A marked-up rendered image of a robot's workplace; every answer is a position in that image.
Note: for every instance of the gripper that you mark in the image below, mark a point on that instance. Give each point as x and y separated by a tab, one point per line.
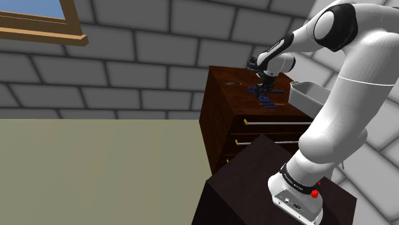
267	82

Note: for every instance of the black marker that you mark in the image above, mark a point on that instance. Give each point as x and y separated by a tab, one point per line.
278	92

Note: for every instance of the blue ridged object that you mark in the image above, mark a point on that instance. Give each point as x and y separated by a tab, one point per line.
265	101

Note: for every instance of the wooden framed window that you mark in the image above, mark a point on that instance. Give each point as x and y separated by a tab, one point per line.
46	29

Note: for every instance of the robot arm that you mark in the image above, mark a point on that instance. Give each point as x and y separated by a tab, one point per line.
355	102

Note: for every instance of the orange pencil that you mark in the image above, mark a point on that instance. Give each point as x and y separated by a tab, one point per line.
279	103

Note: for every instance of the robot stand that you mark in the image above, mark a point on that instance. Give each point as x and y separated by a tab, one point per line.
246	184

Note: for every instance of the grey rectangular bin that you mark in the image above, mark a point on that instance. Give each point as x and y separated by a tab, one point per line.
304	101

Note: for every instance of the thin black pen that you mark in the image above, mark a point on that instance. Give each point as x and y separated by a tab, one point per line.
233	83

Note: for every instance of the dark wooden chest of drawers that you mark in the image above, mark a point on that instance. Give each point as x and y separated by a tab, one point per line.
224	118

